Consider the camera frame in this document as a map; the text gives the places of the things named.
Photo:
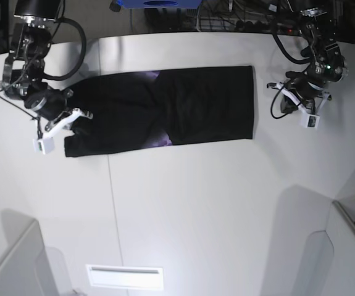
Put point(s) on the black T-shirt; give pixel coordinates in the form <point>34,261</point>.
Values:
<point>141,110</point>

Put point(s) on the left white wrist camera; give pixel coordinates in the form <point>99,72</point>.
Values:
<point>310,117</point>

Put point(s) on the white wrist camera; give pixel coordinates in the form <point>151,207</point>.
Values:
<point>310,117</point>
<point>44,142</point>

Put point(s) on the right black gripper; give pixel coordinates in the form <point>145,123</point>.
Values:
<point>50,104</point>

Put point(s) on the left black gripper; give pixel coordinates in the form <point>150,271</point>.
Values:
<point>306,88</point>

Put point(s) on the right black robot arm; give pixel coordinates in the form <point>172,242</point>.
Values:
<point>23,77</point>

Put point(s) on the blue plastic box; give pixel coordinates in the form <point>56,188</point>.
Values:
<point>148,4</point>

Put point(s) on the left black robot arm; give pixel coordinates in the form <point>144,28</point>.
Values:
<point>322,56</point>

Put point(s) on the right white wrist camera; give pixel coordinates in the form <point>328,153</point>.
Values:
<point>44,142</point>

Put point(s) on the white table slot plate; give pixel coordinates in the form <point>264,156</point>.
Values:
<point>130,278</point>

